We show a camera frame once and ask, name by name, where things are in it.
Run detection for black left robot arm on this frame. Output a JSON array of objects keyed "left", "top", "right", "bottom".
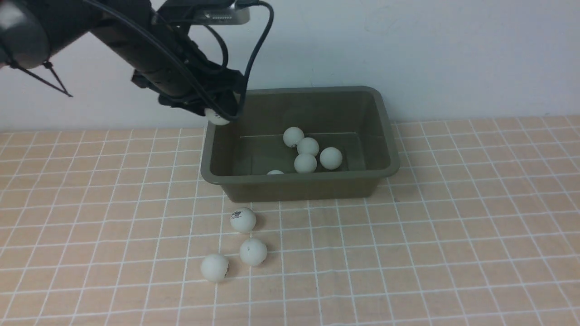
[{"left": 1, "top": 0, "right": 263, "bottom": 122}]

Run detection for white ping-pong ball red logo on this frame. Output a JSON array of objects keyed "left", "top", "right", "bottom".
[{"left": 204, "top": 108, "right": 230, "bottom": 126}]

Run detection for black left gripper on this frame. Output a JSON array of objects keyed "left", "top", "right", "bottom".
[{"left": 93, "top": 13, "right": 245, "bottom": 119}]

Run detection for orange checkered tablecloth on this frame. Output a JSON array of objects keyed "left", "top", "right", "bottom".
[{"left": 0, "top": 115, "right": 580, "bottom": 326}]

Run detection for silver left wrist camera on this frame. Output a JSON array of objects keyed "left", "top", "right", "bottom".
[{"left": 152, "top": 0, "right": 251, "bottom": 26}]

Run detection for white ping-pong ball plain centre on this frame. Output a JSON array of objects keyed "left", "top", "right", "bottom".
[{"left": 239, "top": 238, "right": 268, "bottom": 267}]

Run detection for white ping-pong ball logo top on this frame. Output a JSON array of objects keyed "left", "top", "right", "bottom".
[{"left": 230, "top": 207, "right": 257, "bottom": 234}]

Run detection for black left camera cable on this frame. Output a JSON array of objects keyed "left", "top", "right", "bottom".
[{"left": 82, "top": 0, "right": 275, "bottom": 123}]

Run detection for olive green plastic bin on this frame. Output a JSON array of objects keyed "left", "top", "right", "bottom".
[{"left": 200, "top": 86, "right": 401, "bottom": 202}]

